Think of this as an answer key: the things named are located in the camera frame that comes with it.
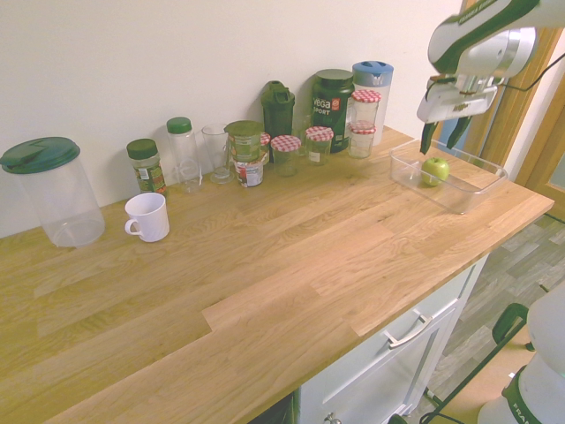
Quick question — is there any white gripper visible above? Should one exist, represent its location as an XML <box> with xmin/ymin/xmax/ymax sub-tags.
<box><xmin>416</xmin><ymin>81</ymin><xmax>501</xmax><ymax>155</ymax></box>

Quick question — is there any green apple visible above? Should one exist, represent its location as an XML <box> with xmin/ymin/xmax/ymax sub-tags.
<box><xmin>420</xmin><ymin>156</ymin><xmax>450</xmax><ymax>187</ymax></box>

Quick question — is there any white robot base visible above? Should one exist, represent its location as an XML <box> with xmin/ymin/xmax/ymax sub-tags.
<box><xmin>478</xmin><ymin>286</ymin><xmax>565</xmax><ymax>424</ymax></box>

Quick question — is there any clear plastic container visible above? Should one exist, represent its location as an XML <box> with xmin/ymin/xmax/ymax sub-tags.
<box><xmin>388</xmin><ymin>139</ymin><xmax>509</xmax><ymax>216</ymax></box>

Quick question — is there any frosted pitcher with blue lid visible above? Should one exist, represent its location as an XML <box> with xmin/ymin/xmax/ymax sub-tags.
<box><xmin>351</xmin><ymin>60</ymin><xmax>394</xmax><ymax>147</ymax></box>

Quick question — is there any black protein powder tub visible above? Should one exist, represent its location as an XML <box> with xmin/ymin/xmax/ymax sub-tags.
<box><xmin>312</xmin><ymin>69</ymin><xmax>356</xmax><ymax>155</ymax></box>

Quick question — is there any short clear drinking glass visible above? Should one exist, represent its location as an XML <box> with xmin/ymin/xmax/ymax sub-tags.
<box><xmin>290</xmin><ymin>115</ymin><xmax>313</xmax><ymax>156</ymax></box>

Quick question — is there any dark shaker bottle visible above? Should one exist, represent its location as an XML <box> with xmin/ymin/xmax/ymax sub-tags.
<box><xmin>260</xmin><ymin>79</ymin><xmax>296</xmax><ymax>142</ymax></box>

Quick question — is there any white yogurt cup with label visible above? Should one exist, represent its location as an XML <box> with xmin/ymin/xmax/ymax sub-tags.
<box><xmin>232</xmin><ymin>158</ymin><xmax>265</xmax><ymax>188</ymax></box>

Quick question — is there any green yogurt cup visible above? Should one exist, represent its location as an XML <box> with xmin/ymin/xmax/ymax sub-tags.
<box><xmin>224</xmin><ymin>120</ymin><xmax>264</xmax><ymax>163</ymax></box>

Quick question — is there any tall footed clear glass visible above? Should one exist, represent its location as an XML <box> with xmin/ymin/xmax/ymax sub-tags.
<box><xmin>201</xmin><ymin>123</ymin><xmax>236</xmax><ymax>185</ymax></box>

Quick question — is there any clear bottle with green cap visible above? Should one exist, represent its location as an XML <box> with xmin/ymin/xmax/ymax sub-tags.
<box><xmin>166</xmin><ymin>116</ymin><xmax>203</xmax><ymax>195</ymax></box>

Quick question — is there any spice jar with dark lid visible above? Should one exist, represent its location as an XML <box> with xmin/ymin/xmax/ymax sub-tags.
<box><xmin>126</xmin><ymin>138</ymin><xmax>170</xmax><ymax>198</ymax></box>

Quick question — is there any white mug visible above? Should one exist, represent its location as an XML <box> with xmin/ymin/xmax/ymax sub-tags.
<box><xmin>124</xmin><ymin>192</ymin><xmax>171</xmax><ymax>244</ymax></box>

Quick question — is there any clear pitcher with green lid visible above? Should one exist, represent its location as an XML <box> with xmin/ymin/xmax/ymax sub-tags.
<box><xmin>0</xmin><ymin>136</ymin><xmax>106</xmax><ymax>248</ymax></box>

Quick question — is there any wooden door frame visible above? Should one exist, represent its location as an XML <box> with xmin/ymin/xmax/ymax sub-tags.
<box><xmin>458</xmin><ymin>0</ymin><xmax>565</xmax><ymax>191</ymax></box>

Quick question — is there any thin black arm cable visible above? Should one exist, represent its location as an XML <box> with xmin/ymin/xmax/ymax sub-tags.
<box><xmin>502</xmin><ymin>55</ymin><xmax>565</xmax><ymax>94</ymax></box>

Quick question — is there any silver drawer handle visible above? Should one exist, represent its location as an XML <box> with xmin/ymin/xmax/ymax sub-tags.
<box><xmin>382</xmin><ymin>307</ymin><xmax>434</xmax><ymax>350</ymax></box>

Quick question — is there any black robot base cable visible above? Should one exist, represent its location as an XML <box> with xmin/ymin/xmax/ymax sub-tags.
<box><xmin>390</xmin><ymin>302</ymin><xmax>531</xmax><ymax>424</ymax></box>

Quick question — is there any white drawer with handle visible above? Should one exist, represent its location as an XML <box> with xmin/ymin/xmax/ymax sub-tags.
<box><xmin>290</xmin><ymin>251</ymin><xmax>491</xmax><ymax>424</ymax></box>

